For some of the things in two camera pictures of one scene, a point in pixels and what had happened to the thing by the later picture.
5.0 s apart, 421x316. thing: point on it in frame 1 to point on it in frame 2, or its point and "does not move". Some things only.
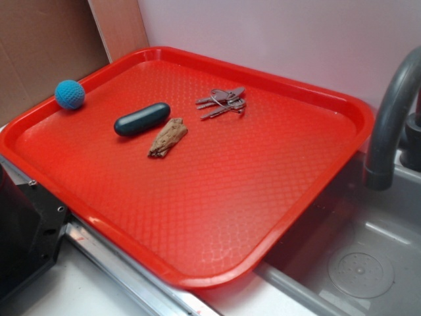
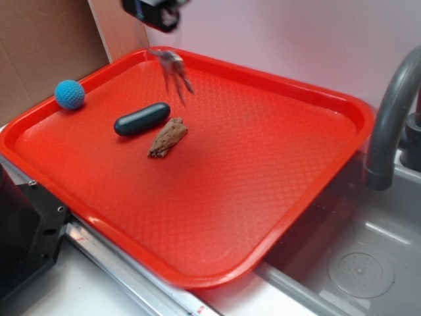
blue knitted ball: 70,94 does not move
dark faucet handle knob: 410,154 does not move
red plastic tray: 199,171 does not move
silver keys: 223,101 to 171,64
